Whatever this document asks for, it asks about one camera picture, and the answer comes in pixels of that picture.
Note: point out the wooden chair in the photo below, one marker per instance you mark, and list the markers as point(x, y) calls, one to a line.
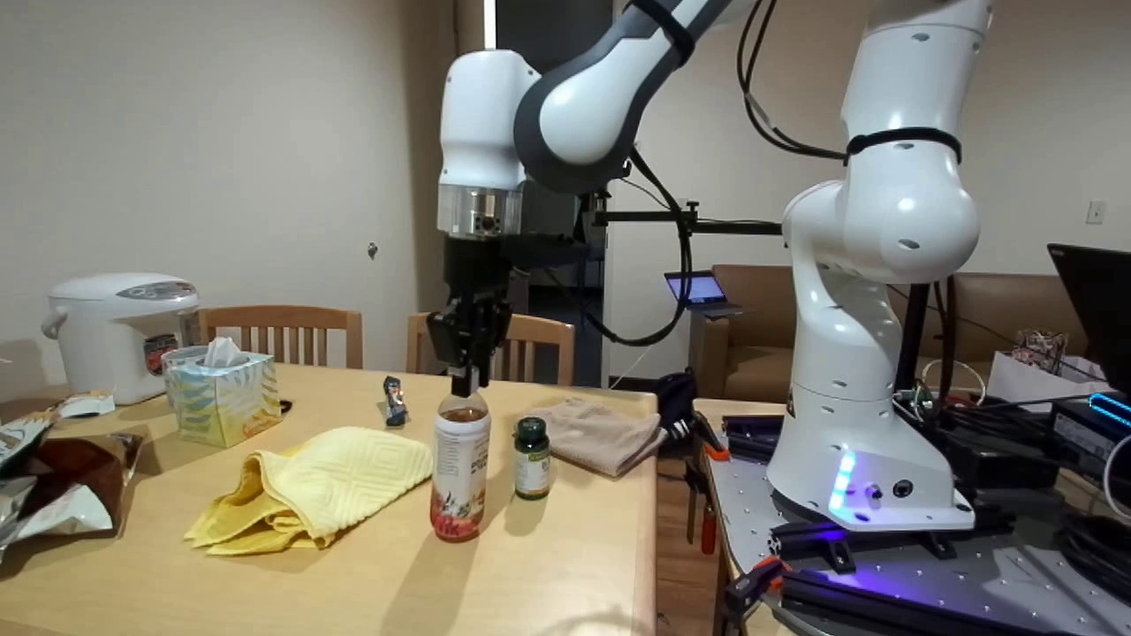
point(283, 319)
point(543, 339)

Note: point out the patterned tissue box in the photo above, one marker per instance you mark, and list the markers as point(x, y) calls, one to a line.
point(223, 394)

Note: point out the beige folded cloth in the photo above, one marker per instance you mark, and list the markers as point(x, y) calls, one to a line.
point(604, 431)

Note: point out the black monitor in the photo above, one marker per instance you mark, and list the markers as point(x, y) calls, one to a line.
point(1102, 311)

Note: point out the brown sofa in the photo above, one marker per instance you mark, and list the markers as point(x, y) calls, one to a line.
point(755, 319)

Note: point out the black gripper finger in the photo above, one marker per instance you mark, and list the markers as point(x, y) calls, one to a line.
point(492, 335)
point(448, 339)

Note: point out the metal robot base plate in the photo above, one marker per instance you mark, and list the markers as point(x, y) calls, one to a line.
point(943, 578)

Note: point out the small laptop blue screen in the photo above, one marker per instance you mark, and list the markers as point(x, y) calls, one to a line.
point(697, 288)

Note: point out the black camera on boom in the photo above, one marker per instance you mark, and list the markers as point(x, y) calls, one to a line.
point(718, 222)

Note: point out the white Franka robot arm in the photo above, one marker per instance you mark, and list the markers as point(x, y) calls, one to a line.
point(871, 353)

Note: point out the black vertical pole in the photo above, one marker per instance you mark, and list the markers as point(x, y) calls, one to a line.
point(938, 331)

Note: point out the brown snack bag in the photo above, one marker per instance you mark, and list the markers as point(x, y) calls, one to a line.
point(90, 463)

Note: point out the tall tea bottle white cap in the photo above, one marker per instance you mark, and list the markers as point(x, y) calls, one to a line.
point(462, 470)

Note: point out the small green-capped bottle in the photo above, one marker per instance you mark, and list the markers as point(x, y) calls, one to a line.
point(531, 459)

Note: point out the silver snack bag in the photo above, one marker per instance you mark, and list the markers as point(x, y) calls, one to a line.
point(21, 440)

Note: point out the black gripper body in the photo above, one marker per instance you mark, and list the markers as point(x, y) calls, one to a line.
point(480, 273)

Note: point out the white electric water pot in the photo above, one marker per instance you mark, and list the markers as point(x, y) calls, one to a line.
point(111, 335)

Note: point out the blue-lit black computer box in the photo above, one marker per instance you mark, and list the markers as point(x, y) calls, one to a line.
point(1096, 428)

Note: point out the white wall outlet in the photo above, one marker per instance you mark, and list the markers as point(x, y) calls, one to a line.
point(1095, 213)

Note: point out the yellow cloth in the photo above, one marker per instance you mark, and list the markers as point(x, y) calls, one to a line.
point(306, 480)

